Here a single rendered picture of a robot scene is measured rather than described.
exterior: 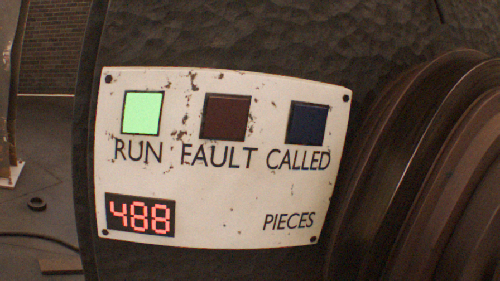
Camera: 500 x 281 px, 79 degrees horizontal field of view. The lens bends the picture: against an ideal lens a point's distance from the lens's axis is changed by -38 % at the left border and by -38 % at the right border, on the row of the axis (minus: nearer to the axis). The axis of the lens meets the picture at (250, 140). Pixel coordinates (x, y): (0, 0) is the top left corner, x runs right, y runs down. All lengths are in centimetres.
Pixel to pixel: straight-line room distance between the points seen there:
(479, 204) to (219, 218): 29
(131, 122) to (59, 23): 608
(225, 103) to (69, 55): 606
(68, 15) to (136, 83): 605
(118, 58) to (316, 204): 26
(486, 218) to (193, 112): 32
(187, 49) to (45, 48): 613
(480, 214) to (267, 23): 31
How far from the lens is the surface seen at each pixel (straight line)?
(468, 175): 40
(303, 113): 44
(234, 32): 43
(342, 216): 43
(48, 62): 651
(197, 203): 44
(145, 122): 40
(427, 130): 37
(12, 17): 295
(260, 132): 43
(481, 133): 43
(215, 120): 41
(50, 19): 649
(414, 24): 56
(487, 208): 40
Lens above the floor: 129
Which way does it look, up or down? 15 degrees down
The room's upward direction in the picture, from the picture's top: 9 degrees clockwise
